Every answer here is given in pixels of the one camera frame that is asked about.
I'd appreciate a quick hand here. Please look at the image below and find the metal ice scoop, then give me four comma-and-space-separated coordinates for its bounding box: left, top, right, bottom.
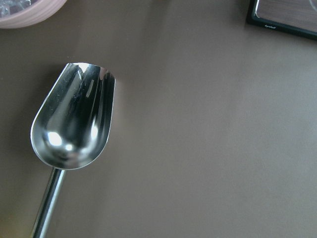
30, 62, 116, 238

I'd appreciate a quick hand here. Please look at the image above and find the black wood-top stand base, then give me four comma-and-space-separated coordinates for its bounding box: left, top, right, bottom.
246, 0, 317, 40

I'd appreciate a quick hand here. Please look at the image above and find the pink bowl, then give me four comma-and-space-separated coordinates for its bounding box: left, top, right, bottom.
0, 0, 66, 29

